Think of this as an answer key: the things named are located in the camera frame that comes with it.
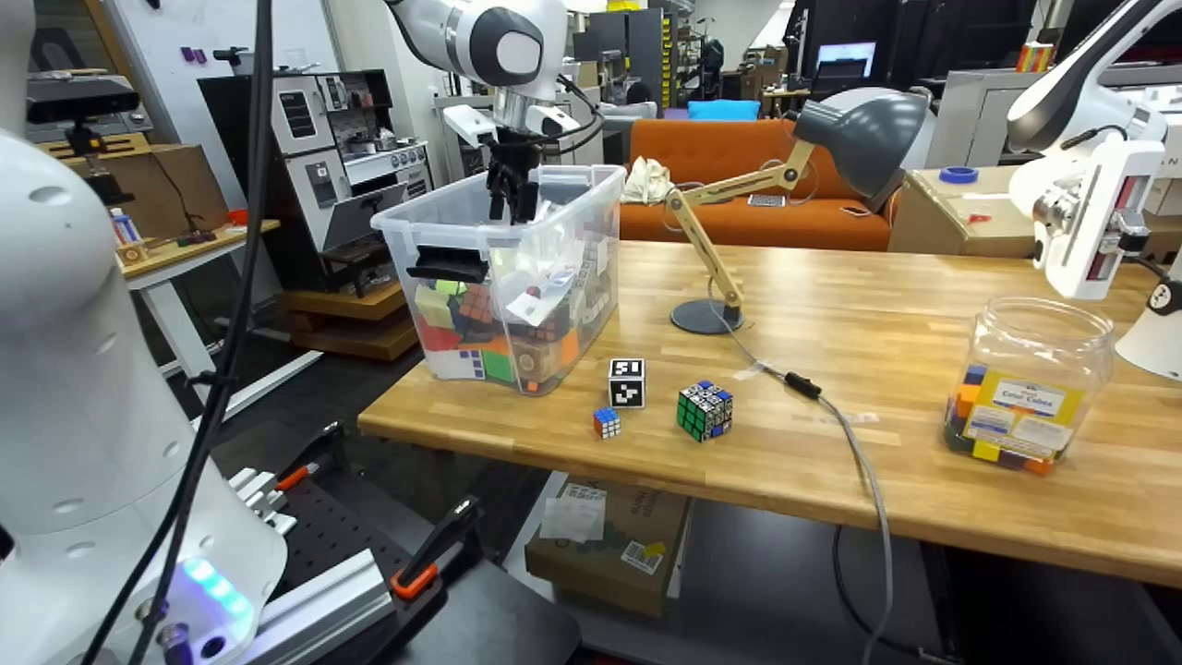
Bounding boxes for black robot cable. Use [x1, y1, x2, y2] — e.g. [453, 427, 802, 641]
[77, 0, 277, 665]

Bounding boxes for black orange clamp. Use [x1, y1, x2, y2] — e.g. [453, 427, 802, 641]
[389, 495, 487, 605]
[267, 419, 352, 497]

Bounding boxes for pale yellow green cube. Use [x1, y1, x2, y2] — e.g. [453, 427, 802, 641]
[411, 277, 472, 332]

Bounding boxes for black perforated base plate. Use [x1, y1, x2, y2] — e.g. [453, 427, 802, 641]
[275, 472, 585, 665]

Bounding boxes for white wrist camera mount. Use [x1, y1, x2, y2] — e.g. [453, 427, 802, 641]
[441, 100, 585, 153]

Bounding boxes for wooden desk lamp gray shade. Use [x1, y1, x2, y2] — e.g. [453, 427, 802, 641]
[623, 85, 936, 340]

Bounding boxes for tan wooden box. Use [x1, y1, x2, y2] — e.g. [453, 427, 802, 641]
[888, 161, 1044, 257]

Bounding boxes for braided lamp cable with switch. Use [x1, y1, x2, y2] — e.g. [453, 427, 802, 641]
[716, 313, 958, 665]

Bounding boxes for aluminium extrusion bar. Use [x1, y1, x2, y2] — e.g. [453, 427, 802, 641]
[238, 548, 399, 665]

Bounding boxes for white cube with dark tag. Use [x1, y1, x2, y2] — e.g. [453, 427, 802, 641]
[501, 287, 556, 332]

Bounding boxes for clear plastic storage bin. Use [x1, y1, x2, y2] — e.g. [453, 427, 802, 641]
[366, 159, 628, 399]

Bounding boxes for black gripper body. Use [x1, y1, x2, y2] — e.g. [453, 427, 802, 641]
[487, 127, 546, 191]

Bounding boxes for low wooden shelf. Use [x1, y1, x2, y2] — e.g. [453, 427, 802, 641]
[283, 279, 425, 367]

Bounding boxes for clear jar of colored blocks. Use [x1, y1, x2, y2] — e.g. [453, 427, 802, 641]
[937, 293, 1118, 480]

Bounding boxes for blue box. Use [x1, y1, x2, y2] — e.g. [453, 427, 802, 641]
[685, 95, 766, 127]

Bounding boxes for blue red labelled bottle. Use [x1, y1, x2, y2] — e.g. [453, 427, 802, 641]
[106, 203, 143, 252]

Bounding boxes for orange sofa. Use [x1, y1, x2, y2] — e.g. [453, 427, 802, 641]
[616, 113, 903, 256]

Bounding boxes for white glass-door cabinet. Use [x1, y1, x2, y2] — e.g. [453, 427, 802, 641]
[432, 113, 495, 185]

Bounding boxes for orange cylinder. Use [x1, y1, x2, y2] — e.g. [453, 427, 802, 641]
[1014, 34, 1060, 79]

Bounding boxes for red orange cube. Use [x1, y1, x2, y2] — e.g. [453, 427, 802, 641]
[415, 320, 495, 363]

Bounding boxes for black camera on stand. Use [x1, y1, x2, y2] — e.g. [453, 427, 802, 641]
[25, 65, 139, 161]

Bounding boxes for blue green stickered Rubik's cube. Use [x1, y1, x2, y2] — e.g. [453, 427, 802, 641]
[672, 378, 739, 447]

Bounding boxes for black white equipment rack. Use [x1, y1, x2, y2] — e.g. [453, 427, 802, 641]
[195, 65, 437, 297]

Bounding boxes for black white tag cube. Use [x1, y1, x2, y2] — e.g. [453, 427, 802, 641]
[604, 353, 652, 410]

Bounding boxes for white-legged wooden side desk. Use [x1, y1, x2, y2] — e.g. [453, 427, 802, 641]
[115, 219, 325, 436]

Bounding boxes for white curved base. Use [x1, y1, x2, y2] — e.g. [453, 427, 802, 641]
[1112, 245, 1182, 383]

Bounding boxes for lit blue computer screen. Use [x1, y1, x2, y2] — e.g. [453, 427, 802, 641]
[808, 37, 882, 90]

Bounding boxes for silver extrusion bracket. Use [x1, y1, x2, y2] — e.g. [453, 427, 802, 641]
[222, 462, 302, 544]

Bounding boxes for cardboard box with labels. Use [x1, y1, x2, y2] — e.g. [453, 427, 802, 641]
[523, 472, 695, 622]

